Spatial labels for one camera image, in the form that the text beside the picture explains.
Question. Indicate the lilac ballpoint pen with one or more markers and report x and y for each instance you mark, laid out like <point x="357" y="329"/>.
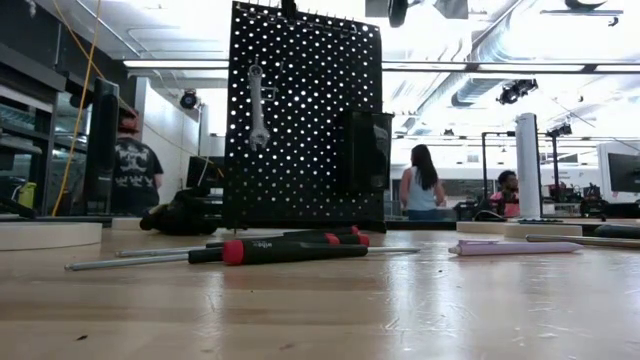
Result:
<point x="515" y="248"/>

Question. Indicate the chrome double-prong peg hook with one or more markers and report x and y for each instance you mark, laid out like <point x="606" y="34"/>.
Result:
<point x="274" y="90"/>

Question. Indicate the yellow-green bottle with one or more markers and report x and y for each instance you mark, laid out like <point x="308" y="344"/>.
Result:
<point x="27" y="200"/>

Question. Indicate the black tall upright panel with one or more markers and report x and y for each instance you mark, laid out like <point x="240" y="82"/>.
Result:
<point x="102" y="150"/>

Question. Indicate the dark shelving unit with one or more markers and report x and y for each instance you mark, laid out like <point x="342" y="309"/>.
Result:
<point x="25" y="125"/>

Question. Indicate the black backpack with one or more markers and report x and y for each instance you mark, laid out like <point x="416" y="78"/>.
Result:
<point x="185" y="215"/>

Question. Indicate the long ceiling light strip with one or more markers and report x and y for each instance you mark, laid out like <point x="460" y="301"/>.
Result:
<point x="175" y="64"/>

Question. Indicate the black metal table frame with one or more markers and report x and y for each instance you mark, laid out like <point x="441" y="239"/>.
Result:
<point x="425" y="225"/>

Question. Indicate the black computer monitor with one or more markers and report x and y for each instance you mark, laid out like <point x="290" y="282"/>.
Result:
<point x="625" y="172"/>
<point x="207" y="172"/>

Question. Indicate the black perforated peg board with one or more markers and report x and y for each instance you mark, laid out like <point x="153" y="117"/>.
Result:
<point x="300" y="200"/>

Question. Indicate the black ceiling-mounted camera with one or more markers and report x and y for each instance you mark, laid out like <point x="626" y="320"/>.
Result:
<point x="515" y="91"/>

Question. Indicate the black plastic hanging bin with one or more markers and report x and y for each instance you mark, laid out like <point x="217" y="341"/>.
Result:
<point x="367" y="150"/>

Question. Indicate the chrome multi-prong tool rack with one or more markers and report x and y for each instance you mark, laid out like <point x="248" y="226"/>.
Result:
<point x="300" y="20"/>

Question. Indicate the person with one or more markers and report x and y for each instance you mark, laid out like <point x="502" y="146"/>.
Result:
<point x="135" y="170"/>
<point x="422" y="190"/>
<point x="507" y="182"/>

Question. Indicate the white masking tape roll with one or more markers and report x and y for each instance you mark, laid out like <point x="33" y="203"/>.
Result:
<point x="127" y="223"/>
<point x="480" y="227"/>
<point x="542" y="230"/>
<point x="50" y="236"/>

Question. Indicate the black camera on pole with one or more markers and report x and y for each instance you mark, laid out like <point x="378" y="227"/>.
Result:
<point x="560" y="130"/>

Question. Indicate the black dome security camera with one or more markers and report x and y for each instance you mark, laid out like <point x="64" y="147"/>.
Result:
<point x="188" y="100"/>

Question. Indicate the white tower fan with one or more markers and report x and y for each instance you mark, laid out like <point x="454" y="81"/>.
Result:
<point x="528" y="165"/>

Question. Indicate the silver ceiling air duct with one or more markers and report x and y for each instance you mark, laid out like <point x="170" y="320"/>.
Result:
<point x="475" y="90"/>

